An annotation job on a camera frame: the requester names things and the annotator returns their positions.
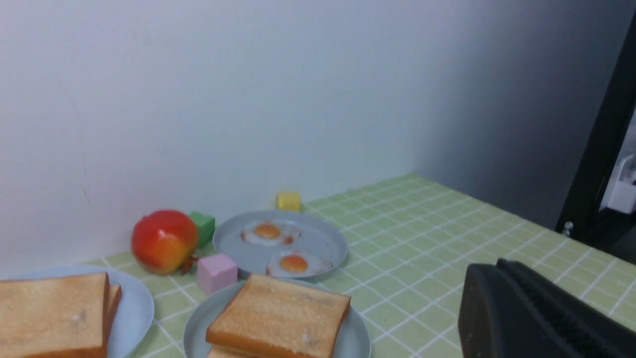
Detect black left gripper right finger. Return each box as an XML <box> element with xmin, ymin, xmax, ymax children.
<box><xmin>496</xmin><ymin>259</ymin><xmax>635</xmax><ymax>358</ymax></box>

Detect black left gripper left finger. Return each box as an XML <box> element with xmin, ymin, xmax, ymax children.
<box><xmin>458</xmin><ymin>264</ymin><xmax>597</xmax><ymax>358</ymax></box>

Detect toast slice of sandwich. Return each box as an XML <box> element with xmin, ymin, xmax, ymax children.
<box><xmin>205</xmin><ymin>274</ymin><xmax>351</xmax><ymax>358</ymax></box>

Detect green checkered tablecloth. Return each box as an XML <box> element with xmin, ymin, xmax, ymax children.
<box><xmin>82</xmin><ymin>173</ymin><xmax>636</xmax><ymax>358</ymax></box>

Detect fried egg middle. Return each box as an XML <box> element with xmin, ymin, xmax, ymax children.
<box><xmin>266</xmin><ymin>250</ymin><xmax>332</xmax><ymax>278</ymax></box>

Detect fried egg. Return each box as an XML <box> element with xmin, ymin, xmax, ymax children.
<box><xmin>240</xmin><ymin>221</ymin><xmax>301</xmax><ymax>247</ymax></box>
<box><xmin>266</xmin><ymin>250</ymin><xmax>332</xmax><ymax>278</ymax></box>

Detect grey egg plate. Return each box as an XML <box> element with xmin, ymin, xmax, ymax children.
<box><xmin>213</xmin><ymin>210</ymin><xmax>348</xmax><ymax>279</ymax></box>

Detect yellow cube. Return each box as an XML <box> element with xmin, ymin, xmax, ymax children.
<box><xmin>276</xmin><ymin>192</ymin><xmax>302</xmax><ymax>212</ymax></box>

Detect fried egg rear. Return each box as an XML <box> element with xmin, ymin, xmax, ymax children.
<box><xmin>240</xmin><ymin>221</ymin><xmax>301</xmax><ymax>247</ymax></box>

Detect pink cube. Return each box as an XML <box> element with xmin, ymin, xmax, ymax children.
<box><xmin>197</xmin><ymin>253</ymin><xmax>239</xmax><ymax>296</ymax></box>

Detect green cube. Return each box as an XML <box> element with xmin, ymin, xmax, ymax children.
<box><xmin>188</xmin><ymin>211</ymin><xmax>216</xmax><ymax>248</ymax></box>

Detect red yellow apple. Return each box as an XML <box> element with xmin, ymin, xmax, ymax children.
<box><xmin>130</xmin><ymin>209</ymin><xmax>199</xmax><ymax>276</ymax></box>

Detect light blue bread plate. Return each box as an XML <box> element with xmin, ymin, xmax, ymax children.
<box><xmin>9</xmin><ymin>265</ymin><xmax>155</xmax><ymax>358</ymax></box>

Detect toast slice stack bottom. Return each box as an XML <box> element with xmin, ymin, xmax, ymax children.
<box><xmin>105</xmin><ymin>285</ymin><xmax>123</xmax><ymax>331</ymax></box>

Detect toast slice stack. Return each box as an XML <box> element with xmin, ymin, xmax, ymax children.
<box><xmin>105</xmin><ymin>285</ymin><xmax>123</xmax><ymax>331</ymax></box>
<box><xmin>0</xmin><ymin>272</ymin><xmax>110</xmax><ymax>358</ymax></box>

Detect toast slice stack top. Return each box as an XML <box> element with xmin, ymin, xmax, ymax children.
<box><xmin>0</xmin><ymin>272</ymin><xmax>110</xmax><ymax>358</ymax></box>

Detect black frame post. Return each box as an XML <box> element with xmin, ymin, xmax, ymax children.
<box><xmin>555</xmin><ymin>16</ymin><xmax>636</xmax><ymax>251</ymax></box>

